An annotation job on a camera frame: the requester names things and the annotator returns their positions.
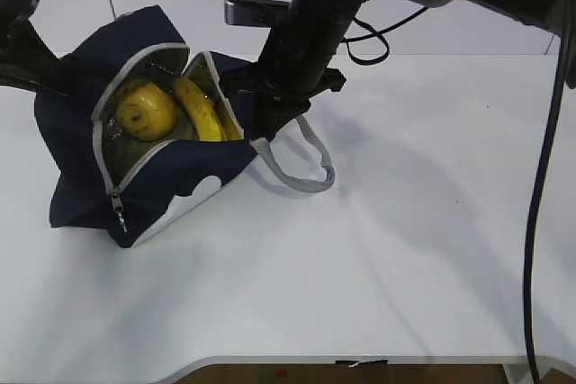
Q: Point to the white table leg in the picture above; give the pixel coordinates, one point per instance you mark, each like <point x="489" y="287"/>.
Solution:
<point x="517" y="373"/>

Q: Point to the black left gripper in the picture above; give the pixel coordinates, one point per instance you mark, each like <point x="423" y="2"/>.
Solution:
<point x="26" y="62"/>

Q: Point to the green lid glass container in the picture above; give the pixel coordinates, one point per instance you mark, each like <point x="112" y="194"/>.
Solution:
<point x="121" y="153"/>

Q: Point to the navy blue lunch bag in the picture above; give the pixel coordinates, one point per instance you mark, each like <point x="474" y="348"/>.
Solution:
<point x="173" y="177"/>

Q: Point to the yellow banana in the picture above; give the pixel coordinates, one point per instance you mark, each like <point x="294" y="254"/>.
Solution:
<point x="199" y="109"/>

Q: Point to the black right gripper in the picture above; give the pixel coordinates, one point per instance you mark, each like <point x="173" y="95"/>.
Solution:
<point x="274" y="92"/>

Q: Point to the yellow pear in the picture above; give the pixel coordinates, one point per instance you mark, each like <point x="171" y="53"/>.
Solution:
<point x="144" y="110"/>

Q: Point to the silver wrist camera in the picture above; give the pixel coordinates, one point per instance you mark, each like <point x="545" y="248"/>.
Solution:
<point x="254" y="13"/>

